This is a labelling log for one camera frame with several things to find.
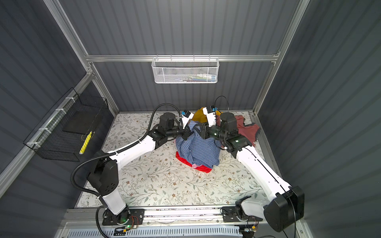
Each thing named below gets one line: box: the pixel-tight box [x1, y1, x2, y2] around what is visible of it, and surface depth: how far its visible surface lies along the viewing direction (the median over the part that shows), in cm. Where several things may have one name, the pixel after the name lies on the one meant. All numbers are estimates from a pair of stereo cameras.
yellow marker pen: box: [79, 130, 93, 155], surface depth 71 cm
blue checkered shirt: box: [175, 119, 226, 170], surface depth 82 cm
